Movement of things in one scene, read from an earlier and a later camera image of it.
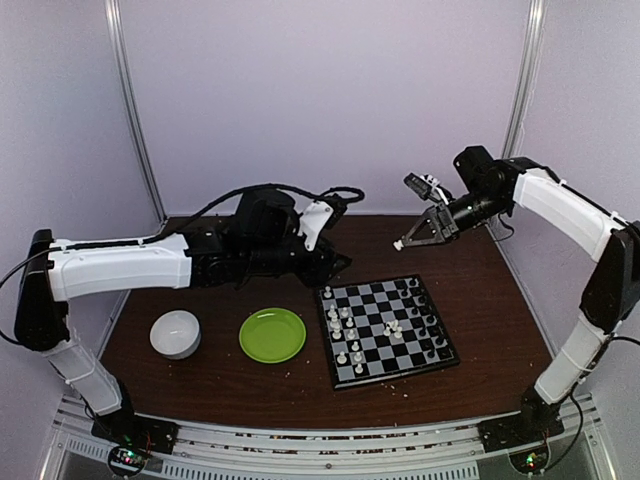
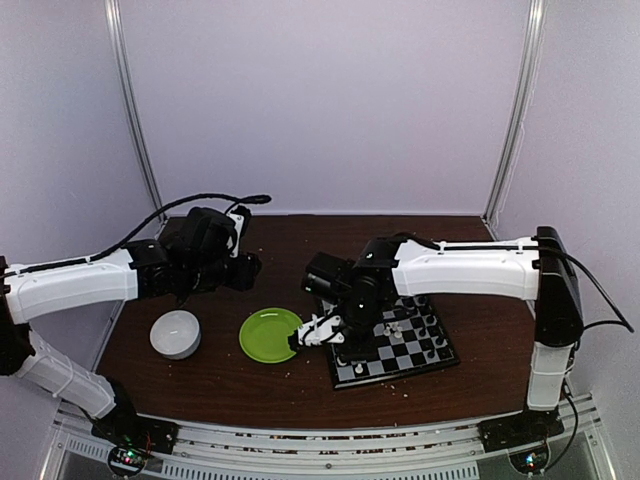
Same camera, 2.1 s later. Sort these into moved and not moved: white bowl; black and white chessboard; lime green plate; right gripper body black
Moved: right gripper body black
Not moved: lime green plate; black and white chessboard; white bowl
